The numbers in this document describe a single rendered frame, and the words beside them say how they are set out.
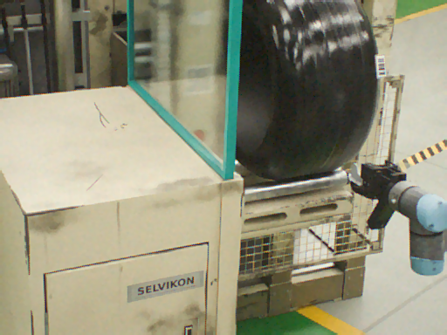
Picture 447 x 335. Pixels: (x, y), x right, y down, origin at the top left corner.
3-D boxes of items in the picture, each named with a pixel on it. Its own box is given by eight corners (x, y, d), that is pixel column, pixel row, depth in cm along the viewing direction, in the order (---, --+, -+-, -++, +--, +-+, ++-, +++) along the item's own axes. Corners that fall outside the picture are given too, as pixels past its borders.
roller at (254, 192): (229, 191, 240) (234, 206, 239) (234, 184, 236) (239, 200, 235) (340, 173, 254) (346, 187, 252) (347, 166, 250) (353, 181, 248)
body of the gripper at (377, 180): (385, 158, 220) (415, 172, 210) (383, 191, 223) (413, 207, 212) (358, 162, 217) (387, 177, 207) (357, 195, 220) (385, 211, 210)
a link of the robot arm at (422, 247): (453, 259, 211) (453, 216, 207) (438, 281, 202) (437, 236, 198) (420, 254, 215) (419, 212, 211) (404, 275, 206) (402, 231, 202)
